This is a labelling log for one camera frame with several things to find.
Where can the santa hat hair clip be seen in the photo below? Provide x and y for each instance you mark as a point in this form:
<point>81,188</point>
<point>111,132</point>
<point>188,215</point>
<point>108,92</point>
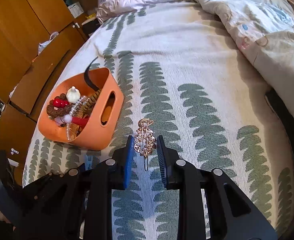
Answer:
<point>69,119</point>

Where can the brown fuzzy scrunchie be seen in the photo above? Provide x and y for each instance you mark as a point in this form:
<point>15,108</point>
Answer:
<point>54,112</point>

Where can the leaf pattern bedspread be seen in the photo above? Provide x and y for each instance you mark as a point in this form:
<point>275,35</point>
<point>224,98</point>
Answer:
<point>178,66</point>

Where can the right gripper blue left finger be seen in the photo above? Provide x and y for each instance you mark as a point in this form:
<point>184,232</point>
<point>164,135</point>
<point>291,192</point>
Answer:
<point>121,174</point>

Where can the wooden wardrobe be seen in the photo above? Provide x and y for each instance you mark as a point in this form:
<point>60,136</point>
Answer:
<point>23,25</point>

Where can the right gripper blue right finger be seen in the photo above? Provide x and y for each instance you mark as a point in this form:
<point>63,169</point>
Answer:
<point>167,158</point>

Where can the open wooden drawer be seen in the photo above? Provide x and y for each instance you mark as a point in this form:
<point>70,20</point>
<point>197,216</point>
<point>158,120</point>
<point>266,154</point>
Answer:
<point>32,91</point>

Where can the floral duvet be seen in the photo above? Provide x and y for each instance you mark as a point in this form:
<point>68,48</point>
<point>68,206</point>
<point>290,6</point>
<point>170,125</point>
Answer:
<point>263,30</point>

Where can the orange plastic basket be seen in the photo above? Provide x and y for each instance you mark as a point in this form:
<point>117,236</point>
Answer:
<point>98,132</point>

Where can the white plastic bag in drawer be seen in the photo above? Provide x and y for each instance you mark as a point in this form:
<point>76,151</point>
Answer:
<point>43,45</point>

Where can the bedside nightstand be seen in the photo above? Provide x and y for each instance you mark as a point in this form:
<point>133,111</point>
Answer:
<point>90,25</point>

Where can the blue hair clip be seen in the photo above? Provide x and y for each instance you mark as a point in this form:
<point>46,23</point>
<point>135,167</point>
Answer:
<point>89,161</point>

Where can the red hair clip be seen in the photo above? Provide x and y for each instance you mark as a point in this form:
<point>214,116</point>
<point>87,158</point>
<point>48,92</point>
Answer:
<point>60,103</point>

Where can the gold chain hair clip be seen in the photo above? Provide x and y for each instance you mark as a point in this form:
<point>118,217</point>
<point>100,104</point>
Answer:
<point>144,139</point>

